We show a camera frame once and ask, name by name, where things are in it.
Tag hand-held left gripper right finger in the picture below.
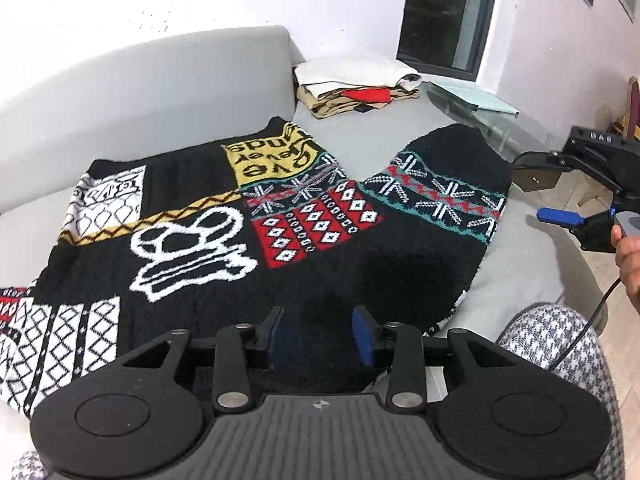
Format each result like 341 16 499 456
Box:
352 305 521 411

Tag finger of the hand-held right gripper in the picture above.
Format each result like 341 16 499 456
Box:
536 207 617 251
511 151 623 199

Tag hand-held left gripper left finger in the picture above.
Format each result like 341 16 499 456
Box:
120 306 287 411

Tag black patterned knit sweater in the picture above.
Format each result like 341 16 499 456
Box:
0 116 512 417

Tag person's right hand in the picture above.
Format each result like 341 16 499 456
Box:
611 225 640 313

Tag wooden furniture piece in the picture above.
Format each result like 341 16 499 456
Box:
577 76 640 207

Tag glass side table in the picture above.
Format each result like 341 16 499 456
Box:
425 79 566 163

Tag pale green paper sheet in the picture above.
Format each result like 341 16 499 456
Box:
429 79 521 115

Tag houndstooth pants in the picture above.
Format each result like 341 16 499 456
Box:
10 302 626 480

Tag dark window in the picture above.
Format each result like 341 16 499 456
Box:
396 0 502 83

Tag red cloth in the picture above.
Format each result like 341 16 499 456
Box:
342 87 392 105

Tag white folded cloth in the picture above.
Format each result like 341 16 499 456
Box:
293 56 422 97

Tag grey sofa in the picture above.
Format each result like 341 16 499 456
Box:
0 25 608 411

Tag black cable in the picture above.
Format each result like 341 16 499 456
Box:
547 277 623 375

